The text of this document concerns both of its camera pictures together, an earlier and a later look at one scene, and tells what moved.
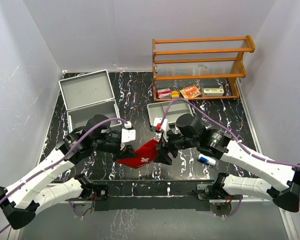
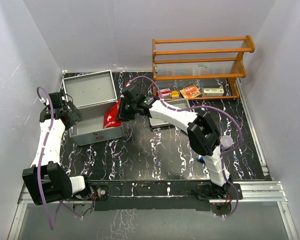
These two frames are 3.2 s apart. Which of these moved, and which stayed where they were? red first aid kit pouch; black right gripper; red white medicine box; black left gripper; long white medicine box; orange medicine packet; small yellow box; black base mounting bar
Moved: black left gripper; red first aid kit pouch; black right gripper
Stayed: long white medicine box; black base mounting bar; small yellow box; red white medicine box; orange medicine packet
